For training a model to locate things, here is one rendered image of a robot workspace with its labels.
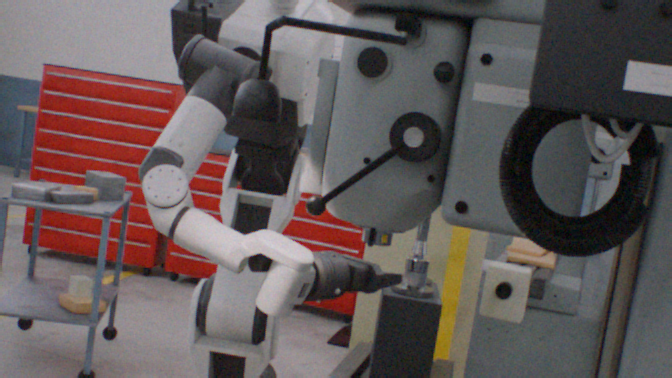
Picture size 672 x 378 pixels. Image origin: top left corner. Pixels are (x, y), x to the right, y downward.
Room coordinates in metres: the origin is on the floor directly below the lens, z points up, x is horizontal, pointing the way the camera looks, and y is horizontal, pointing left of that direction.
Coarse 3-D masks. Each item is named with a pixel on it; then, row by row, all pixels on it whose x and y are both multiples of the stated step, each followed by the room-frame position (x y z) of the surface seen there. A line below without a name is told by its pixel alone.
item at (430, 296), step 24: (384, 288) 1.75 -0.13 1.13; (408, 288) 1.72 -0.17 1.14; (432, 288) 1.76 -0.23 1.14; (384, 312) 1.70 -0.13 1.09; (408, 312) 1.69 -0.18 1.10; (432, 312) 1.69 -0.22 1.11; (384, 336) 1.70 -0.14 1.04; (408, 336) 1.69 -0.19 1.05; (432, 336) 1.69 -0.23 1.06; (384, 360) 1.70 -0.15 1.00; (408, 360) 1.69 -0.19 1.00; (432, 360) 1.69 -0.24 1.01
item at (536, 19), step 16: (336, 0) 1.27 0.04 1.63; (352, 0) 1.26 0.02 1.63; (368, 0) 1.25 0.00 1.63; (384, 0) 1.24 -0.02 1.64; (400, 0) 1.23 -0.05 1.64; (416, 0) 1.23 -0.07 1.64; (432, 0) 1.22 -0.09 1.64; (448, 0) 1.22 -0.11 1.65; (464, 0) 1.21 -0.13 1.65; (480, 0) 1.21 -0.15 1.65; (496, 0) 1.20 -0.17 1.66; (512, 0) 1.20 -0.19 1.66; (528, 0) 1.19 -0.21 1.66; (544, 0) 1.19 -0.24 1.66; (448, 16) 1.25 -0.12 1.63; (464, 16) 1.23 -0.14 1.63; (480, 16) 1.21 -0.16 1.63; (496, 16) 1.21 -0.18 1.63; (512, 16) 1.20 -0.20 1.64; (528, 16) 1.19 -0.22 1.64
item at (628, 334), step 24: (648, 192) 1.13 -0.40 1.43; (648, 216) 1.12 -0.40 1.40; (648, 240) 1.10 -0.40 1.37; (624, 264) 1.29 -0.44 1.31; (648, 264) 1.10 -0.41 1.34; (624, 288) 1.23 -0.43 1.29; (648, 288) 1.10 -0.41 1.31; (624, 312) 1.14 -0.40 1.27; (648, 312) 1.10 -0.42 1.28; (600, 336) 1.38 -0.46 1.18; (624, 336) 1.12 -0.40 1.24; (648, 336) 1.09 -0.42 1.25; (600, 360) 1.35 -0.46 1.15; (624, 360) 1.11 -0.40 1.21; (648, 360) 1.08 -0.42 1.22
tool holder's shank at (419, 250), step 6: (426, 222) 1.74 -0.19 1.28; (420, 228) 1.74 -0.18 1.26; (426, 228) 1.74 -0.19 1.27; (420, 234) 1.74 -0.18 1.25; (426, 234) 1.74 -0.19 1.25; (420, 240) 1.74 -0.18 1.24; (426, 240) 1.75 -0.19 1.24; (414, 246) 1.75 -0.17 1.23; (420, 246) 1.74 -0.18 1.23; (426, 246) 1.75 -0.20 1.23; (414, 252) 1.74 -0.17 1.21; (420, 252) 1.74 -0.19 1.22; (426, 252) 1.75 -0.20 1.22; (420, 258) 1.74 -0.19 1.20
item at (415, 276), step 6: (408, 264) 1.74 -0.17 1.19; (408, 270) 1.74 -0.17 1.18; (414, 270) 1.73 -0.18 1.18; (420, 270) 1.73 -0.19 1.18; (426, 270) 1.74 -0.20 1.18; (408, 276) 1.74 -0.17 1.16; (414, 276) 1.73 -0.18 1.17; (420, 276) 1.73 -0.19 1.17; (426, 276) 1.74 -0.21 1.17; (402, 282) 1.75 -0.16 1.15; (408, 282) 1.73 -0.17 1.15; (414, 282) 1.73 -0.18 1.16; (420, 282) 1.73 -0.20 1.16; (414, 288) 1.73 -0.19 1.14; (420, 288) 1.73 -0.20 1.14
